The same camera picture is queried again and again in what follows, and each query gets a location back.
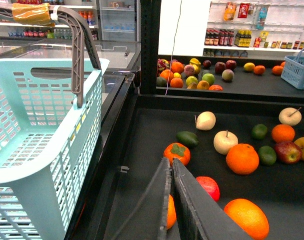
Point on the chest freezer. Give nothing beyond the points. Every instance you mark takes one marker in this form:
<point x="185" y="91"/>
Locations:
<point x="124" y="57"/>

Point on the small orange tangerine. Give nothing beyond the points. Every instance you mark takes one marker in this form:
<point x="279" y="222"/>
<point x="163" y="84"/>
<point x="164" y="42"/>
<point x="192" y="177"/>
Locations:
<point x="282" y="133"/>

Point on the black fruit shelf tray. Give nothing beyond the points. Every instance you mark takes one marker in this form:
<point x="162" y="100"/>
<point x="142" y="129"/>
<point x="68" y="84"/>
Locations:
<point x="134" y="135"/>

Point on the white pear lower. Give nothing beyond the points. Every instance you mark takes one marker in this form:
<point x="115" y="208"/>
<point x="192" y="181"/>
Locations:
<point x="224" y="140"/>

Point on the orange persimmon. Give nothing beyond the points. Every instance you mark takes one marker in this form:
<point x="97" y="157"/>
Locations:
<point x="179" y="151"/>

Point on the light teal shopping basket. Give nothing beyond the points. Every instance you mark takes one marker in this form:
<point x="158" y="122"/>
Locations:
<point x="46" y="145"/>

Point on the green lime upper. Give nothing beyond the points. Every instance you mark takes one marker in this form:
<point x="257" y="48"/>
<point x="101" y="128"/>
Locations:
<point x="259" y="131"/>

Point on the glass door refrigerator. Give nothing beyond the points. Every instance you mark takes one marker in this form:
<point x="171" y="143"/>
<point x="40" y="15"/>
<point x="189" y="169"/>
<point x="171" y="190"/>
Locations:
<point x="118" y="20"/>

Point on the dark green avocado left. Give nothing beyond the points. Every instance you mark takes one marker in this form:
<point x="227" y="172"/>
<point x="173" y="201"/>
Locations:
<point x="187" y="138"/>

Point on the white pear with stem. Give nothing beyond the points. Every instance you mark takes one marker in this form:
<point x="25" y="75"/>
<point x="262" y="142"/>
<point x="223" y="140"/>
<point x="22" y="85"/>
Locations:
<point x="290" y="116"/>

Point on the white grocery wall shelf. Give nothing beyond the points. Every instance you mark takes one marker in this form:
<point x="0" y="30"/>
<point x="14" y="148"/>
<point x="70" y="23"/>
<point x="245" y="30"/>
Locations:
<point x="254" y="29"/>

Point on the far black fruit shelf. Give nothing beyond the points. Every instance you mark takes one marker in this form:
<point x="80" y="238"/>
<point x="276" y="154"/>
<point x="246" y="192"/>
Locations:
<point x="246" y="86"/>

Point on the blue basket on far shelf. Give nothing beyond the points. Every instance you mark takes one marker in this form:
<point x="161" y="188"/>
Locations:
<point x="293" y="71"/>

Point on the green lime lower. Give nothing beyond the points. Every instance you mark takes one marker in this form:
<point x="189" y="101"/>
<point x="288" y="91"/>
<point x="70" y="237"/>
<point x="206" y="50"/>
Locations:
<point x="267" y="155"/>

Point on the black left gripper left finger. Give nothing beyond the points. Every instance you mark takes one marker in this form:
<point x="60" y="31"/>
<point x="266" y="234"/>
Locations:
<point x="148" y="220"/>

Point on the red apple centre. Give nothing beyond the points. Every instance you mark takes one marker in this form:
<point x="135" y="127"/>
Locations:
<point x="288" y="152"/>

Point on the green lime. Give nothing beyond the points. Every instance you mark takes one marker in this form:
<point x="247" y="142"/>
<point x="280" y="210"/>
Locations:
<point x="259" y="131"/>
<point x="267" y="155"/>

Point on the orange mango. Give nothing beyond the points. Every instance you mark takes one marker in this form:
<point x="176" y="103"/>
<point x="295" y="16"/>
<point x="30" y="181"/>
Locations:
<point x="249" y="217"/>

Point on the grey basket handle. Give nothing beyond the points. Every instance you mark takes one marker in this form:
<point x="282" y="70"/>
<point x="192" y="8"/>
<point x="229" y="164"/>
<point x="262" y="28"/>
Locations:
<point x="45" y="14"/>

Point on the large orange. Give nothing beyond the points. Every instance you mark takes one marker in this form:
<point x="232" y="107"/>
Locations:
<point x="242" y="159"/>

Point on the black shelf post left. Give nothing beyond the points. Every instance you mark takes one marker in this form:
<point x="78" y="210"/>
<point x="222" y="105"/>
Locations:
<point x="150" y="25"/>

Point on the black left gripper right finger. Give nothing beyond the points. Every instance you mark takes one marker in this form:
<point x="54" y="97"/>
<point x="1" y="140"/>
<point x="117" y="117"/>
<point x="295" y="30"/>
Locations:
<point x="199" y="216"/>

